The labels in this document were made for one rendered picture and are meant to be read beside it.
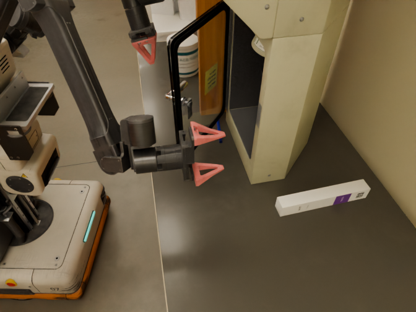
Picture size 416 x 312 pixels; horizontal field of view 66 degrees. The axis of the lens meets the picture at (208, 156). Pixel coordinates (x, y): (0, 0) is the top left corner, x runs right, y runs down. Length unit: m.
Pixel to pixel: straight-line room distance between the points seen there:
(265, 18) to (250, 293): 0.61
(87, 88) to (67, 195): 1.29
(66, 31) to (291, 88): 0.50
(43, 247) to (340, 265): 1.38
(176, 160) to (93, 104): 0.21
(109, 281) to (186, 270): 1.12
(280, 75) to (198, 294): 0.54
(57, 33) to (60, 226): 1.26
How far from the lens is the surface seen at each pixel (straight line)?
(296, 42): 0.74
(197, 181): 0.74
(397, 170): 1.12
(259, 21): 0.68
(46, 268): 1.75
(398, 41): 1.08
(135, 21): 0.96
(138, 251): 1.98
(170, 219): 0.93
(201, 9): 1.05
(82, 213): 1.86
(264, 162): 0.94
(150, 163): 0.70
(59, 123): 2.94
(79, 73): 0.73
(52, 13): 0.75
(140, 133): 0.68
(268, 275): 0.86
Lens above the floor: 1.71
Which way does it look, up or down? 46 degrees down
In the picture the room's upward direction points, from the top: straight up
